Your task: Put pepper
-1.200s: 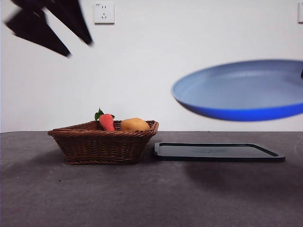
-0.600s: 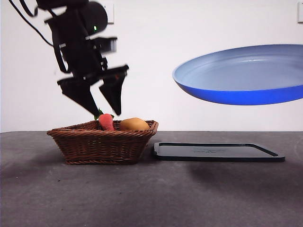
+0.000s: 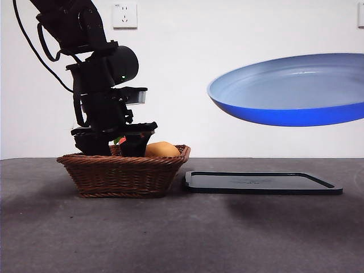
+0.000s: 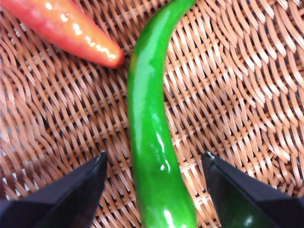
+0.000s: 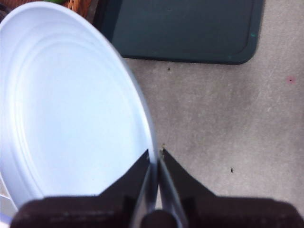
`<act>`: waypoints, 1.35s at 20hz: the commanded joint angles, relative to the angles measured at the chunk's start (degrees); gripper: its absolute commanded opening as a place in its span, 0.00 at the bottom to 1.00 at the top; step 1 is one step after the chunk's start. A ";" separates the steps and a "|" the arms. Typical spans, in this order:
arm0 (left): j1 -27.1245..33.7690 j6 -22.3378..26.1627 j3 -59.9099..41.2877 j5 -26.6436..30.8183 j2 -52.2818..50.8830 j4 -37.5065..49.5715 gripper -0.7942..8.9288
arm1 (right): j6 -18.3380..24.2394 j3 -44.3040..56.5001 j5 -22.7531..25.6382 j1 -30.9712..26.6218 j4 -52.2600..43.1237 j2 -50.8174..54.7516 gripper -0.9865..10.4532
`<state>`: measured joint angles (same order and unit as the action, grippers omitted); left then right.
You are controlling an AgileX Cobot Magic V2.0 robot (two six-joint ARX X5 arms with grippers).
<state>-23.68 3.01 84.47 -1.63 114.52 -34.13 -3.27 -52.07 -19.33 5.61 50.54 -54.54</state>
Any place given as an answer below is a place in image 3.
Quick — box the blue round plate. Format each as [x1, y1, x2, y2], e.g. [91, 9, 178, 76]
[206, 52, 364, 127]

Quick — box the brown wicker basket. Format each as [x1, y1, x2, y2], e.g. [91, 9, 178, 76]
[56, 144, 192, 199]

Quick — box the black flat tray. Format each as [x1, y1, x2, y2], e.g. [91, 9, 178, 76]
[181, 171, 344, 196]

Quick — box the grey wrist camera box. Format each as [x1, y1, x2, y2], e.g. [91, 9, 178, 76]
[124, 87, 149, 106]

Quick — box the white wall socket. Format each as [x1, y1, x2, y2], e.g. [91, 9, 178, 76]
[112, 2, 138, 30]

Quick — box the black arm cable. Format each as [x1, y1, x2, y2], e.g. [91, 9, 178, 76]
[12, 0, 75, 93]

